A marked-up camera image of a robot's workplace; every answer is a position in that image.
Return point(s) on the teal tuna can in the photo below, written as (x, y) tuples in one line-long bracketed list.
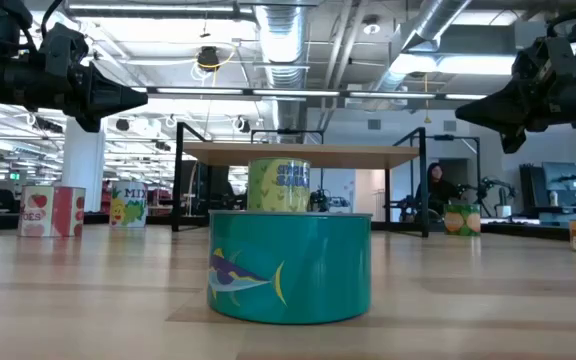
[(308, 270)]

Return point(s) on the computer monitor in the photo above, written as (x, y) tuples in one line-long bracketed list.
[(563, 175)]

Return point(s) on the green peach can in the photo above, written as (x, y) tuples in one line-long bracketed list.
[(462, 220)]

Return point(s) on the wooden shelf black metal legs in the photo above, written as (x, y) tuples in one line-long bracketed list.
[(298, 156)]

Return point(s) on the white mixed fruit can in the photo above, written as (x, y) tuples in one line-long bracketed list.
[(128, 210)]

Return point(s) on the yellow-green sauce can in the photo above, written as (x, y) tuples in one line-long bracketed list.
[(273, 187)]

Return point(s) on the black metal background frame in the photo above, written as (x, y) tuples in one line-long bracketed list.
[(455, 137)]

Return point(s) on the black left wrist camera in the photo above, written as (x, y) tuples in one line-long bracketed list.
[(65, 45)]

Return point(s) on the white red tomatoes can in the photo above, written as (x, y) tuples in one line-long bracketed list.
[(50, 212)]

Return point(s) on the black ceiling device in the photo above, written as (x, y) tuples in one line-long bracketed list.
[(208, 57)]

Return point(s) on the black background robot arm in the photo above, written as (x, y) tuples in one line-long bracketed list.
[(488, 187), (320, 200)]

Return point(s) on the silver smooth ceiling duct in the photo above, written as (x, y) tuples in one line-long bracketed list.
[(435, 20)]

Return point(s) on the green exit sign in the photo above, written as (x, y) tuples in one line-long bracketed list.
[(14, 176)]

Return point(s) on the person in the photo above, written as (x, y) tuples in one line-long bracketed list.
[(438, 192)]

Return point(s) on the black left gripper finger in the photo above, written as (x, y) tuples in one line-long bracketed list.
[(113, 109), (113, 90)]

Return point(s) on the black metal table frame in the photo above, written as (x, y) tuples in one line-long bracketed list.
[(518, 231)]

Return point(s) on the white pillar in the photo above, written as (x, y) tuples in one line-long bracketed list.
[(83, 165)]

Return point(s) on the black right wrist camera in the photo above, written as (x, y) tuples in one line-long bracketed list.
[(545, 55)]

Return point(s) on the white bottle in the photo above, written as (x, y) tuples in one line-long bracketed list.
[(553, 198)]

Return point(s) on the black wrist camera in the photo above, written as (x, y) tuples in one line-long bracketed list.
[(545, 55), (65, 45)]

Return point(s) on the yellow hanging pendant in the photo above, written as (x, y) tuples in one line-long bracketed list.
[(426, 120)]

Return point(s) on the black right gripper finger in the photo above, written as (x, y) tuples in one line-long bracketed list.
[(510, 132), (493, 102)]

